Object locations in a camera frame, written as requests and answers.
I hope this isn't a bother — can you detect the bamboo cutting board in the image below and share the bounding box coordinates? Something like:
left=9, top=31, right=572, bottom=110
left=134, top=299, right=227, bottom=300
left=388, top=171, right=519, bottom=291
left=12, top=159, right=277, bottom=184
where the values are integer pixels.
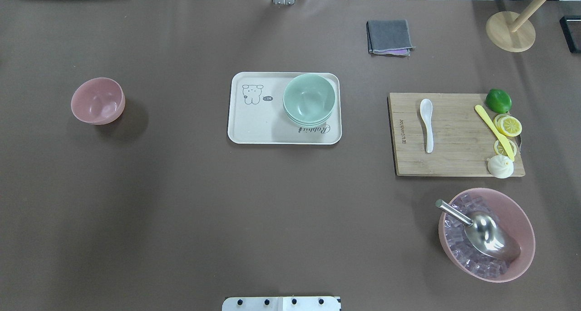
left=388, top=93, right=526, bottom=177

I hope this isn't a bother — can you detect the white ceramic spoon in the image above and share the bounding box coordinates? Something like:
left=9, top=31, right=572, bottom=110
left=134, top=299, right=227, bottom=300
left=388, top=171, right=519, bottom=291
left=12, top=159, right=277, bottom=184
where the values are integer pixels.
left=420, top=99, right=434, bottom=153

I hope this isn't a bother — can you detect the metal ice scoop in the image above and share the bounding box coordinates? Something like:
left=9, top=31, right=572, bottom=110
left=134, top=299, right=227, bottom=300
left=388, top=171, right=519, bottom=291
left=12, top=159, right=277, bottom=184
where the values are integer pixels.
left=435, top=199, right=521, bottom=262

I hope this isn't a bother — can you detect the black object table edge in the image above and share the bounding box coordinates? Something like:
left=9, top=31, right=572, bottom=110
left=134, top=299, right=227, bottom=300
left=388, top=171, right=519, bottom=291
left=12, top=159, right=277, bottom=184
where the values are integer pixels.
left=559, top=15, right=581, bottom=53

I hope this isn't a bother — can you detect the wooden cup tree stand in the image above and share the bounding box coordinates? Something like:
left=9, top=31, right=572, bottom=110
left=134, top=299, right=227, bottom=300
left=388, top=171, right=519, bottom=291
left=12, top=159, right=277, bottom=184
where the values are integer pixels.
left=486, top=0, right=547, bottom=53

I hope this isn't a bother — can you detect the small pink bowl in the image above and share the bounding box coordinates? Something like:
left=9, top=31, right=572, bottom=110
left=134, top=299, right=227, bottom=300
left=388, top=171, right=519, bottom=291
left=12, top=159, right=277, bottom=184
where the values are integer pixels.
left=71, top=77, right=125, bottom=125

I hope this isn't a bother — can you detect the green lime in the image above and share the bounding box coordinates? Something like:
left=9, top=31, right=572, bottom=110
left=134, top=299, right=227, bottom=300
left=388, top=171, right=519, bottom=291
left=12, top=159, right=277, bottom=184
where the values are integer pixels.
left=485, top=89, right=512, bottom=113

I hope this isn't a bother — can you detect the top green bowl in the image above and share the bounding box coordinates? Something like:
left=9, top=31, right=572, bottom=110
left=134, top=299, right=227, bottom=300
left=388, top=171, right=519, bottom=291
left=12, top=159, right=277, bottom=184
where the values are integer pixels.
left=283, top=74, right=336, bottom=123

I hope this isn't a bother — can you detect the grey folded cloth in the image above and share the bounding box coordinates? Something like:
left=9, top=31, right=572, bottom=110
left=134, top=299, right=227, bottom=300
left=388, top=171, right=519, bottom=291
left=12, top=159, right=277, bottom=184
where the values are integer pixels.
left=366, top=20, right=415, bottom=56

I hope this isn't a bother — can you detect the white steamed bun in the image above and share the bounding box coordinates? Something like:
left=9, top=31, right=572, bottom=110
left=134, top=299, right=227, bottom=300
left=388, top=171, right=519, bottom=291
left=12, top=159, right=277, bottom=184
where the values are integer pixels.
left=486, top=154, right=514, bottom=179

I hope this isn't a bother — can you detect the large pink bowl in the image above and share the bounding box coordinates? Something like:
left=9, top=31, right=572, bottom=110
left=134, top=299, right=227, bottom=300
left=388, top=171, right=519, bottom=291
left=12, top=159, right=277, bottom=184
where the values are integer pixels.
left=438, top=188, right=536, bottom=283

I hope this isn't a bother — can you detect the cream rabbit tray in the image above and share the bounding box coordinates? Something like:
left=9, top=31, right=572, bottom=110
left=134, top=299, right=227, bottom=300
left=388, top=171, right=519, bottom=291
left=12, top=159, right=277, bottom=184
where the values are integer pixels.
left=227, top=72, right=342, bottom=145

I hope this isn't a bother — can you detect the lemon slice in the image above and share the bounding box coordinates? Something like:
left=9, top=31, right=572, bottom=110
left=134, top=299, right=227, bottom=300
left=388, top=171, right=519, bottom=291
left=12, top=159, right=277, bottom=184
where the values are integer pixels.
left=493, top=140, right=518, bottom=157
left=492, top=113, right=522, bottom=137

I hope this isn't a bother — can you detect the yellow plastic knife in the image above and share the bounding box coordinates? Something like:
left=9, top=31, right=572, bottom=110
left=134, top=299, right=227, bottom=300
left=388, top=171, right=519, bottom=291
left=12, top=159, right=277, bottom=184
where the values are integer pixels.
left=474, top=105, right=515, bottom=162

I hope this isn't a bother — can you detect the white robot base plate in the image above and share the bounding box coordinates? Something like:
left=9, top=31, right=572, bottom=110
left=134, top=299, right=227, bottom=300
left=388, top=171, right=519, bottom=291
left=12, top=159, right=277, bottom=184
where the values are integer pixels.
left=222, top=296, right=342, bottom=311

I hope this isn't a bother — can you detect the lower lemon slice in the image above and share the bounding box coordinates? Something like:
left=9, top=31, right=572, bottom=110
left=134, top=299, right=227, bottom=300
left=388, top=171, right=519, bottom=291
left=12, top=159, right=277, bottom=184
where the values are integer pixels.
left=493, top=140, right=518, bottom=157

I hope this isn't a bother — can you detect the upper lemon slice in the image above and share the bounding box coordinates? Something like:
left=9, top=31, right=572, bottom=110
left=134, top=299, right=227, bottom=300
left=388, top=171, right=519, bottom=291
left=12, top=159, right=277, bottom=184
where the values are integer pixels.
left=492, top=113, right=522, bottom=137

